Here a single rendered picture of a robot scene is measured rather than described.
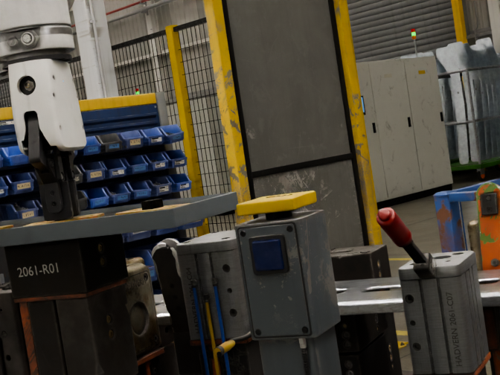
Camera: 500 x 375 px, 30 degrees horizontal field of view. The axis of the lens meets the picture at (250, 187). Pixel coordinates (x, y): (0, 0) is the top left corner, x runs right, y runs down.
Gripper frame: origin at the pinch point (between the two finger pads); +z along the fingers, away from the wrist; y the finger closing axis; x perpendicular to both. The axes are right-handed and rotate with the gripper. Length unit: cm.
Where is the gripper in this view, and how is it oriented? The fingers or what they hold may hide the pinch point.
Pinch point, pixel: (59, 199)
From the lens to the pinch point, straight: 104.4
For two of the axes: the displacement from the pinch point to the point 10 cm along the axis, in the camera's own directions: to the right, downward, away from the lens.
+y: 1.1, -0.7, 9.9
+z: 1.5, 9.9, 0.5
